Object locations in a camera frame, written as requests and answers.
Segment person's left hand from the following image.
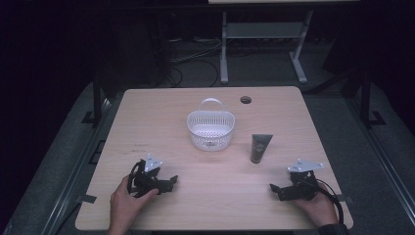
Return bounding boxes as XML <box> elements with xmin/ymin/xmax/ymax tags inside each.
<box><xmin>110</xmin><ymin>174</ymin><xmax>161</xmax><ymax>229</ymax></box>

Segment white plastic basket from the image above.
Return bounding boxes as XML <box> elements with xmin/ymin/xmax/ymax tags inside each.
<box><xmin>186</xmin><ymin>97</ymin><xmax>236</xmax><ymax>153</ymax></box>

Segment cables on floor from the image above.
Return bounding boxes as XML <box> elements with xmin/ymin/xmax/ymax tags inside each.
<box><xmin>166</xmin><ymin>38</ymin><xmax>223</xmax><ymax>88</ymax></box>

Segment grey metal table frame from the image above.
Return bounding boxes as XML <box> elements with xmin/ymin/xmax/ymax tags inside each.
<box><xmin>219</xmin><ymin>9</ymin><xmax>315</xmax><ymax>85</ymax></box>

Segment dark squeeze tube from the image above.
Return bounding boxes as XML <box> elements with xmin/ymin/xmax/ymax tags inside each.
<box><xmin>250</xmin><ymin>133</ymin><xmax>274</xmax><ymax>165</ymax></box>

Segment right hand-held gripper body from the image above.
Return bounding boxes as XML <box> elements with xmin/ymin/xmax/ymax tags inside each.
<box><xmin>283</xmin><ymin>159</ymin><xmax>325</xmax><ymax>202</ymax></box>

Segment person's right hand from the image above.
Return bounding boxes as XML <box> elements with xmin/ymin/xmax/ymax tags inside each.
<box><xmin>293</xmin><ymin>181</ymin><xmax>339</xmax><ymax>228</ymax></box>

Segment black metal post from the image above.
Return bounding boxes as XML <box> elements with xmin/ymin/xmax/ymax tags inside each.
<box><xmin>358</xmin><ymin>70</ymin><xmax>388</xmax><ymax>129</ymax></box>
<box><xmin>81</xmin><ymin>72</ymin><xmax>105</xmax><ymax>126</ymax></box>

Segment grey tape strip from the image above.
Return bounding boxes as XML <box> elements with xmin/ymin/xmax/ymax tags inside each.
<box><xmin>335</xmin><ymin>193</ymin><xmax>356</xmax><ymax>204</ymax></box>
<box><xmin>75</xmin><ymin>194</ymin><xmax>98</xmax><ymax>205</ymax></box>

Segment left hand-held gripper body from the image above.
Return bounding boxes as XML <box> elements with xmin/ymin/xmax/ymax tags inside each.
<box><xmin>131</xmin><ymin>153</ymin><xmax>168</xmax><ymax>198</ymax></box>

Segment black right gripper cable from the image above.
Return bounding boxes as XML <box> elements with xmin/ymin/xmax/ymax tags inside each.
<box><xmin>306</xmin><ymin>177</ymin><xmax>346</xmax><ymax>226</ymax></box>

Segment metal floor rail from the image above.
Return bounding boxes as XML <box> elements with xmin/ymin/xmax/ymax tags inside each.
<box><xmin>40</xmin><ymin>97</ymin><xmax>114</xmax><ymax>235</ymax></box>
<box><xmin>345</xmin><ymin>97</ymin><xmax>415</xmax><ymax>227</ymax></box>

